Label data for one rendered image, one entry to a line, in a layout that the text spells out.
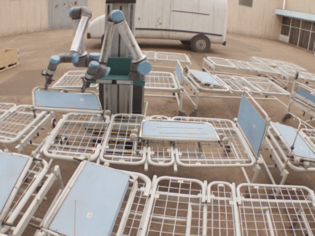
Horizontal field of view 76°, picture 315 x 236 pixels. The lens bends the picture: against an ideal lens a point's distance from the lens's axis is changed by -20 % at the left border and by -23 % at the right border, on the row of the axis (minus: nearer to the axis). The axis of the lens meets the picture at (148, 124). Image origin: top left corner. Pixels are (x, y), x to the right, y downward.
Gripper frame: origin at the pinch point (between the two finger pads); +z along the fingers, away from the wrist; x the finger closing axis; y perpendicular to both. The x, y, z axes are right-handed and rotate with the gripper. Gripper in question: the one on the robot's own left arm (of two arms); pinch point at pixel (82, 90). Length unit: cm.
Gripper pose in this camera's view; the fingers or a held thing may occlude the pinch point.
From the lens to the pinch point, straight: 255.6
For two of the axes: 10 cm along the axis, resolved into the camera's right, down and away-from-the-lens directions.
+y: -7.7, -0.3, -6.3
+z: -4.6, 7.1, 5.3
